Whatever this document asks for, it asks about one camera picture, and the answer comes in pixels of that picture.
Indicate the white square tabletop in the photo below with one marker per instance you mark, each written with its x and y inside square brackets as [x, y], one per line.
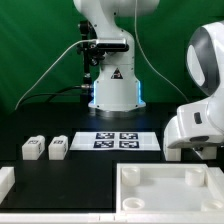
[143, 188]

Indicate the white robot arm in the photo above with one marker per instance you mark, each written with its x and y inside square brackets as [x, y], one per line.
[118, 90]

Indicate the white sheet with markers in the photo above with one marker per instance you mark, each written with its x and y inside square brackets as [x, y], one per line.
[130, 141]

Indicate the white left obstacle block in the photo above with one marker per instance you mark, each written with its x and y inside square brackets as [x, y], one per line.
[7, 180]

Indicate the black camera stand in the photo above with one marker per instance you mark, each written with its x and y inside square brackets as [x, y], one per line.
[91, 57]

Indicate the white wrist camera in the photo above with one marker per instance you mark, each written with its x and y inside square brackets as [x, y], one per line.
[192, 127]

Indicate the white front rail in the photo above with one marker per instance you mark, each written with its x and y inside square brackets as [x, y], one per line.
[209, 218]

